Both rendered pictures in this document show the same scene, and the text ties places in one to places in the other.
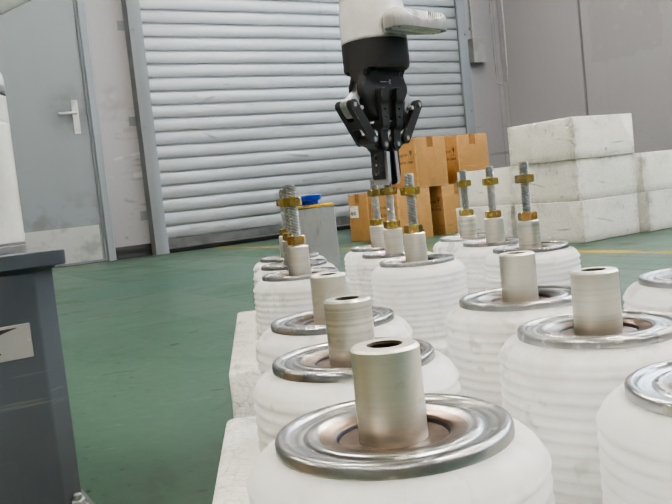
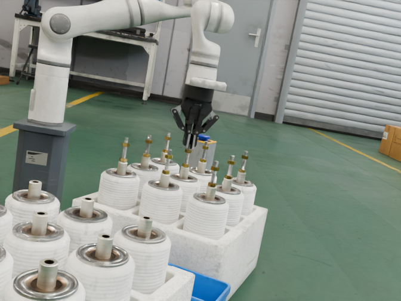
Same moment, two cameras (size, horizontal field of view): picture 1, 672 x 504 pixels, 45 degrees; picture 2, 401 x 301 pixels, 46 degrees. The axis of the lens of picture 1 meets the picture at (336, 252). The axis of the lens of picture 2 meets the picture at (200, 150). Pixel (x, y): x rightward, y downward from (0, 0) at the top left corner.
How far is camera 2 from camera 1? 0.66 m
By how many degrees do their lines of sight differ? 26
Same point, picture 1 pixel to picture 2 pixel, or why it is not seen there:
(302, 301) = (108, 184)
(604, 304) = (34, 224)
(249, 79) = (362, 39)
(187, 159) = (309, 75)
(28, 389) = (40, 176)
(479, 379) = not seen: hidden behind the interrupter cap
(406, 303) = (144, 200)
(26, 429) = not seen: hidden behind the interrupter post
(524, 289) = (82, 211)
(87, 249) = (240, 108)
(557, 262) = (204, 208)
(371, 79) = (188, 102)
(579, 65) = not seen: outside the picture
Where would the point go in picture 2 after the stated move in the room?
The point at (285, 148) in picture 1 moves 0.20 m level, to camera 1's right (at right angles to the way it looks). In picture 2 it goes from (370, 84) to (386, 87)
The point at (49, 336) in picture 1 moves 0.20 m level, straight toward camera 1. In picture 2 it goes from (55, 160) to (19, 174)
